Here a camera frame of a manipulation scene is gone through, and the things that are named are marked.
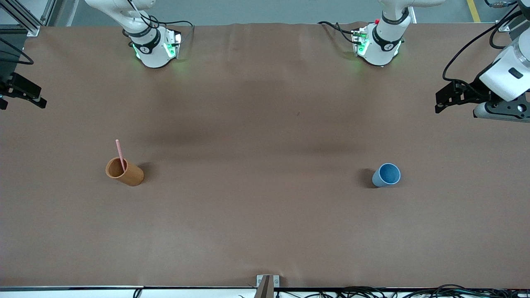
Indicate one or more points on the orange brown cylindrical cup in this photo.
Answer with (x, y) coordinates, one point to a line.
(126, 173)

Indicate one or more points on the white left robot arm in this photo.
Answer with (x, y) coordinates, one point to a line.
(383, 39)

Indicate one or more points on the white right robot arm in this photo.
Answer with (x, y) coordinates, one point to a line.
(151, 45)

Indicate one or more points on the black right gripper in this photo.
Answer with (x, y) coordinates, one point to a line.
(9, 84)

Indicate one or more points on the aluminium frame profile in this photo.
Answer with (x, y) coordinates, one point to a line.
(508, 20)
(25, 16)

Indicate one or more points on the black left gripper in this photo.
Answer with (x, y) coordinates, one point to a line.
(472, 90)

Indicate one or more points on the pink chopstick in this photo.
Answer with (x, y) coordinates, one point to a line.
(119, 153)

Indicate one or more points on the blue plastic cup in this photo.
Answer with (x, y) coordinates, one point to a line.
(387, 175)

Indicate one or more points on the metal table edge bracket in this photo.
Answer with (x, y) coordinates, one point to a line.
(267, 285)

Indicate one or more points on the brown table cover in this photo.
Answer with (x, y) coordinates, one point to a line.
(248, 227)

